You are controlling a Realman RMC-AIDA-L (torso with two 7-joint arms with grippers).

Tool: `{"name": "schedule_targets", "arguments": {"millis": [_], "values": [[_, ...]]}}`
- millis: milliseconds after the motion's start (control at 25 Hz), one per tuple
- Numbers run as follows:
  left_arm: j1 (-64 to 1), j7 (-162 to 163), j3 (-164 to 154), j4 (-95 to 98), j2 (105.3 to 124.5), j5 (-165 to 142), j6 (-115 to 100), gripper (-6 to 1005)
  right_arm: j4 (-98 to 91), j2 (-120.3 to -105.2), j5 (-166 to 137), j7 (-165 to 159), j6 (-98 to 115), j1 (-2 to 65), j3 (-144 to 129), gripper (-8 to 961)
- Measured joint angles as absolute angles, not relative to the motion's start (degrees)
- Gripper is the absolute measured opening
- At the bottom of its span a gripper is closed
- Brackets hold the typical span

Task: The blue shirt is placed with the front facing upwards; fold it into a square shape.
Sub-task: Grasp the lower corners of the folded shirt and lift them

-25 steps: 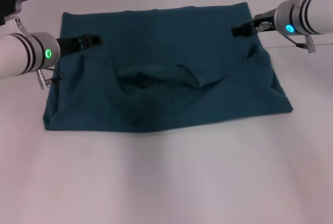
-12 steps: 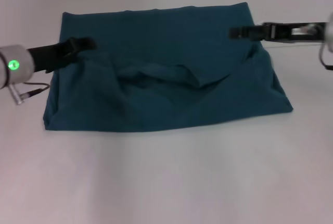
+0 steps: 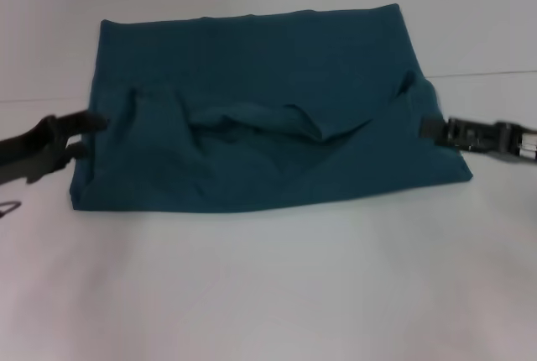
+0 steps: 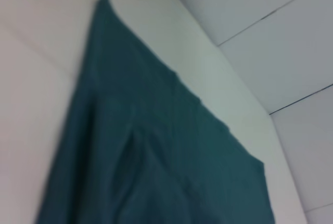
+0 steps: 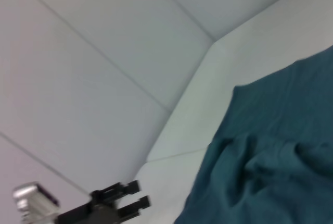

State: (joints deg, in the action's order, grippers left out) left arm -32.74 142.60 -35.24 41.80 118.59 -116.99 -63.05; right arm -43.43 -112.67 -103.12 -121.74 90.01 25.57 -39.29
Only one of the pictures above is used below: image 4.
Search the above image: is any teal FREE print t-shirt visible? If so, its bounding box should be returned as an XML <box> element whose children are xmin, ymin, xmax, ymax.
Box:
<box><xmin>33</xmin><ymin>0</ymin><xmax>277</xmax><ymax>224</ymax></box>

